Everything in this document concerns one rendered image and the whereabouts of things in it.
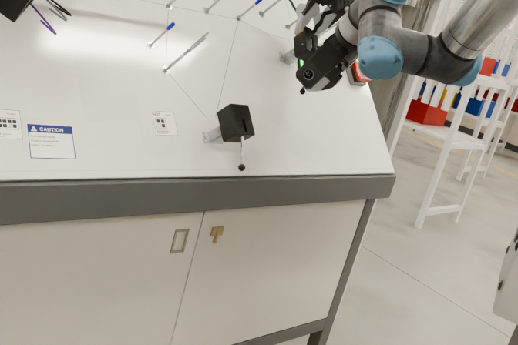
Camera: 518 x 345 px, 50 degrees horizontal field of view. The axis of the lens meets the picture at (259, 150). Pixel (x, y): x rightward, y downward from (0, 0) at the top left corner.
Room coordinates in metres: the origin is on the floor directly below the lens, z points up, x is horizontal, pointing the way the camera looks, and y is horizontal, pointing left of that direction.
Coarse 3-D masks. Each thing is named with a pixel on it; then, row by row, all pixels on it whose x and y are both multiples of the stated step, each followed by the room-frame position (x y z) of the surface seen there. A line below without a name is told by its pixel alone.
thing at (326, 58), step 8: (336, 40) 1.14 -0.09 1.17; (328, 48) 1.13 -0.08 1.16; (336, 48) 1.13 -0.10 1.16; (344, 48) 1.13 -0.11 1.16; (312, 56) 1.13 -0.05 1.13; (320, 56) 1.13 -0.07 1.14; (328, 56) 1.13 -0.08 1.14; (336, 56) 1.13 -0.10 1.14; (344, 56) 1.13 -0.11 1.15; (304, 64) 1.12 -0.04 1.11; (312, 64) 1.12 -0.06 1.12; (320, 64) 1.12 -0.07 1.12; (328, 64) 1.12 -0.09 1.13; (336, 64) 1.13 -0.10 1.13; (296, 72) 1.12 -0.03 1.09; (304, 72) 1.12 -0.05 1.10; (312, 72) 1.12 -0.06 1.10; (320, 72) 1.12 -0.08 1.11; (304, 80) 1.11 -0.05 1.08; (312, 80) 1.11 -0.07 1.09; (320, 80) 1.14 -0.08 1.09
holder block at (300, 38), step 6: (306, 30) 1.32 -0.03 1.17; (300, 36) 1.32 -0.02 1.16; (306, 36) 1.31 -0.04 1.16; (312, 36) 1.32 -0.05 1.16; (294, 42) 1.33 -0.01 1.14; (300, 42) 1.31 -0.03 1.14; (306, 42) 1.29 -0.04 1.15; (312, 42) 1.32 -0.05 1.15; (294, 48) 1.32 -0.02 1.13; (300, 48) 1.30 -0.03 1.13; (306, 48) 1.29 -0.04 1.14; (294, 54) 1.31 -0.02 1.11; (300, 54) 1.30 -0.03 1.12; (306, 54) 1.30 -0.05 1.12
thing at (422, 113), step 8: (488, 64) 4.07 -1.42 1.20; (480, 72) 4.03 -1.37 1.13; (488, 72) 4.10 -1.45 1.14; (416, 104) 4.14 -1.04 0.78; (424, 104) 4.10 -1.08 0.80; (440, 104) 4.20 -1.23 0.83; (408, 112) 4.17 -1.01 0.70; (416, 112) 4.13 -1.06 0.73; (424, 112) 4.09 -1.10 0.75; (432, 112) 4.15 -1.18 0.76; (440, 112) 4.24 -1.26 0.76; (416, 120) 4.11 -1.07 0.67; (424, 120) 4.09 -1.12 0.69; (432, 120) 4.18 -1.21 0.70; (440, 120) 4.27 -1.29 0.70
